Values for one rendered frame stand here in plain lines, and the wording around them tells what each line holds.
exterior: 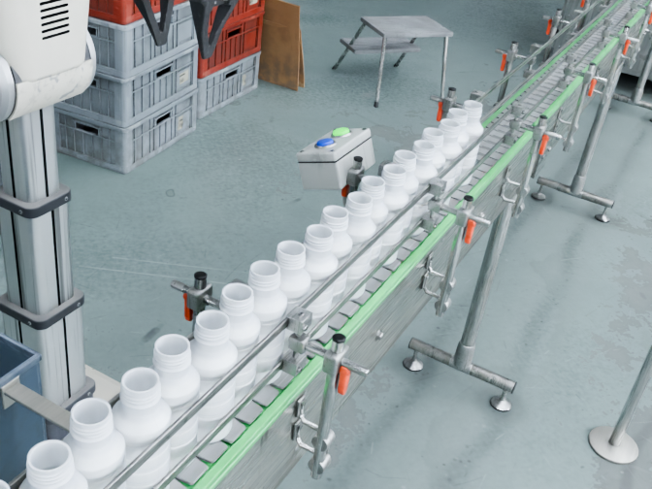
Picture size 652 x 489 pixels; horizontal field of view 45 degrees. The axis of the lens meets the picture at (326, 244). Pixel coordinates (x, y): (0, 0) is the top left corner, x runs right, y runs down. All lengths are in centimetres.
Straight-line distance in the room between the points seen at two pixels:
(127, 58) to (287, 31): 134
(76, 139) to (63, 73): 228
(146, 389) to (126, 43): 263
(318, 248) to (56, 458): 44
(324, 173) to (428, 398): 133
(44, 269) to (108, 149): 204
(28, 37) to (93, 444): 75
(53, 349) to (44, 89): 57
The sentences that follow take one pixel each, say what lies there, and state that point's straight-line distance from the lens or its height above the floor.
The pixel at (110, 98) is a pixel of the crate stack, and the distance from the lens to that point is 349.
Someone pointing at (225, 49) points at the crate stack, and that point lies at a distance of 420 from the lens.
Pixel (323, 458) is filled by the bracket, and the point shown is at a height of 91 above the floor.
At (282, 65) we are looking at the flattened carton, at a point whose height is 13.
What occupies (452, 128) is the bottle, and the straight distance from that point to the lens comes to 142.
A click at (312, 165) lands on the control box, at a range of 138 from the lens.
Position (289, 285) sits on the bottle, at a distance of 100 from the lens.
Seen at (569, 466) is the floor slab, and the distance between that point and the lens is 252.
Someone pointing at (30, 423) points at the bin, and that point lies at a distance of 123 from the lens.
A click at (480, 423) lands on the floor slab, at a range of 254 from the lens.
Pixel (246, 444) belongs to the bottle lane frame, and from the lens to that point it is 98.
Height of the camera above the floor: 171
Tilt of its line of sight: 32 degrees down
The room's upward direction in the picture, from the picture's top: 8 degrees clockwise
